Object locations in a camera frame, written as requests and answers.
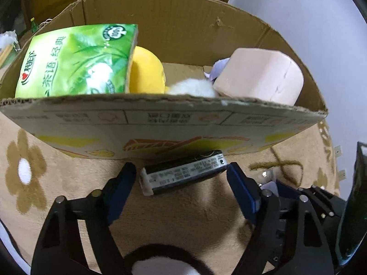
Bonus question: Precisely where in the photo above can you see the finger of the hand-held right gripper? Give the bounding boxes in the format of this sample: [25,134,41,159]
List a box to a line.
[277,181,349,230]

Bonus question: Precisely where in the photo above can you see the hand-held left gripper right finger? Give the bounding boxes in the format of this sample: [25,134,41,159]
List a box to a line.
[226,162,336,275]

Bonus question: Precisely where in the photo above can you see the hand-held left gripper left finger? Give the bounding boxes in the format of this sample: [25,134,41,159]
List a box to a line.
[30,162,137,275]

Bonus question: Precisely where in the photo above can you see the clear plastic item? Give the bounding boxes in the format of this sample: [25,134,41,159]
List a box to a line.
[258,169,278,190]

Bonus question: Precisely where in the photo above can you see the small black white box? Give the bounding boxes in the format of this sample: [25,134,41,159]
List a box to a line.
[139,150,229,197]

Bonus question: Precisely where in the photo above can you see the cardboard box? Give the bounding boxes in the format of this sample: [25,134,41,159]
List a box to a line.
[0,0,329,161]

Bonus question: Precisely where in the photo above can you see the white pompom keychain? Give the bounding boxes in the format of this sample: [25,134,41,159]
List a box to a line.
[166,78,218,97]

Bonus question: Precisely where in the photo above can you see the white toilet paper roll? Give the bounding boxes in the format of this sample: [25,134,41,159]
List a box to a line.
[213,48,304,106]

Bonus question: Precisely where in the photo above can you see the yellow plush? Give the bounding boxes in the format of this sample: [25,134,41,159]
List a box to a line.
[128,46,172,94]

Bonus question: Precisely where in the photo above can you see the purple plush doll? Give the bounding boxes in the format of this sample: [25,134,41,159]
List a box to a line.
[205,58,230,81]

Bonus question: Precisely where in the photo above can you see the green tissue pack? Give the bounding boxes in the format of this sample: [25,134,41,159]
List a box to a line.
[15,24,139,98]

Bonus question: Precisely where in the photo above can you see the beige floral blanket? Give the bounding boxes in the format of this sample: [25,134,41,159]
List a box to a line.
[0,109,345,275]

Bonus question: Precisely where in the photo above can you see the black and white plush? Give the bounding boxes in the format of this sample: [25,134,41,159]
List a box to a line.
[122,243,213,275]

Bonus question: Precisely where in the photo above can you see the green toy pot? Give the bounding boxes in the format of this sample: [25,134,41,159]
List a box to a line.
[0,44,20,66]

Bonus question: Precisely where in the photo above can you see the pink white plush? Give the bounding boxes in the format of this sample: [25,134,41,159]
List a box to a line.
[0,30,18,48]

